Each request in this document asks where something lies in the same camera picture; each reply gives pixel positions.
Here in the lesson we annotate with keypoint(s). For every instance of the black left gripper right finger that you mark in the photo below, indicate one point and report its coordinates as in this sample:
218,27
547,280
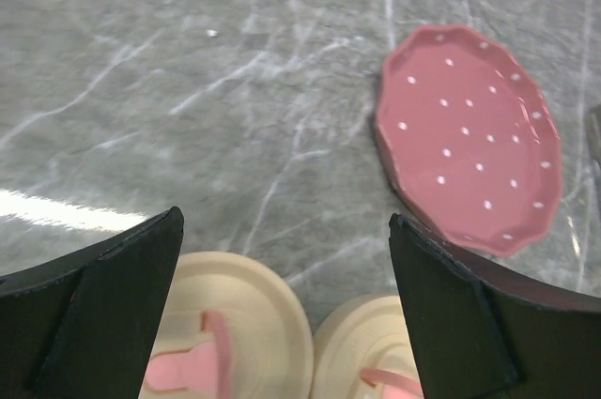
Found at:
480,330

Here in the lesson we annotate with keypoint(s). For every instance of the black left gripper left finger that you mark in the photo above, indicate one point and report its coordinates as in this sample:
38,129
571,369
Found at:
83,325

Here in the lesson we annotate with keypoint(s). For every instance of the cream lid with pink knob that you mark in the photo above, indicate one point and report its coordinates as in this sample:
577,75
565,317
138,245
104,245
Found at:
231,328

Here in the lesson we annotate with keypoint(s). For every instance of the metal tongs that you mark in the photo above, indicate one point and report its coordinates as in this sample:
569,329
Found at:
594,135

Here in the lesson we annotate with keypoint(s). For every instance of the cream lid with barcode label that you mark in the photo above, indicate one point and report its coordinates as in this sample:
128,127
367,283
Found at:
362,350

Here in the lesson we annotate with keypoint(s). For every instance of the pink dotted plate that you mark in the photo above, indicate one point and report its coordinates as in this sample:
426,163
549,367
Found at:
467,140

